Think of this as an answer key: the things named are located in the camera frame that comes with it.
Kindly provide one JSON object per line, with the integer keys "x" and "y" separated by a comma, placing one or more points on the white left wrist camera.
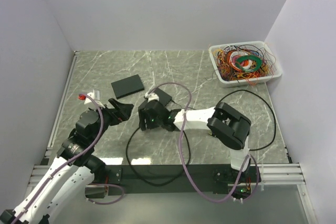
{"x": 87, "y": 99}

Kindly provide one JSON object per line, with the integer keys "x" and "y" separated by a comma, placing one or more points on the white plastic basket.
{"x": 243, "y": 63}

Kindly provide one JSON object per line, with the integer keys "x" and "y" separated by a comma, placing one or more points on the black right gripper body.
{"x": 151, "y": 122}

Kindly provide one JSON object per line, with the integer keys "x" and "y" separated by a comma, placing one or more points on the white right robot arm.
{"x": 227, "y": 124}

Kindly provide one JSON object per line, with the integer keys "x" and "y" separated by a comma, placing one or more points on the aluminium front rail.
{"x": 271, "y": 174}

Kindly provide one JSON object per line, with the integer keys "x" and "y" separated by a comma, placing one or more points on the aluminium rail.
{"x": 271, "y": 174}
{"x": 55, "y": 127}

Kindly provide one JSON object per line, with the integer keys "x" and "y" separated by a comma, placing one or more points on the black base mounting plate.
{"x": 141, "y": 179}

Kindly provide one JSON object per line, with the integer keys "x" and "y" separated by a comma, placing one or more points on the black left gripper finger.
{"x": 117, "y": 106}
{"x": 124, "y": 111}

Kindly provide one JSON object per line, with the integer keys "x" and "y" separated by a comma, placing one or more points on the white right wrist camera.
{"x": 151, "y": 96}

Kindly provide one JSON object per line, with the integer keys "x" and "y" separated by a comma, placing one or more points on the aluminium left side rail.
{"x": 55, "y": 127}

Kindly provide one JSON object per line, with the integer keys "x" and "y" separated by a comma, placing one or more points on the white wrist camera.
{"x": 151, "y": 96}
{"x": 87, "y": 99}

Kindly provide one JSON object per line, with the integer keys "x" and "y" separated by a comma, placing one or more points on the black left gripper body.
{"x": 109, "y": 117}

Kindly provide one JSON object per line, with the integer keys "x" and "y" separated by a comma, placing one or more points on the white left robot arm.
{"x": 74, "y": 167}

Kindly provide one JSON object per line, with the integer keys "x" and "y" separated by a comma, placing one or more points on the black network switch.
{"x": 127, "y": 86}
{"x": 164, "y": 98}

